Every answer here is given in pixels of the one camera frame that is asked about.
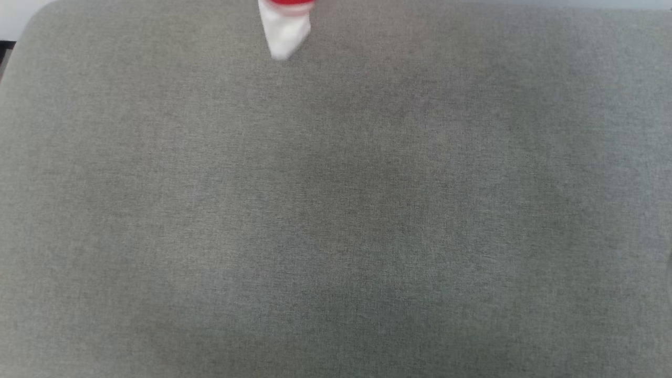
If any red and white shirt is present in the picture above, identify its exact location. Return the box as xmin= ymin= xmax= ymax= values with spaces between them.
xmin=257 ymin=0 xmax=316 ymax=61

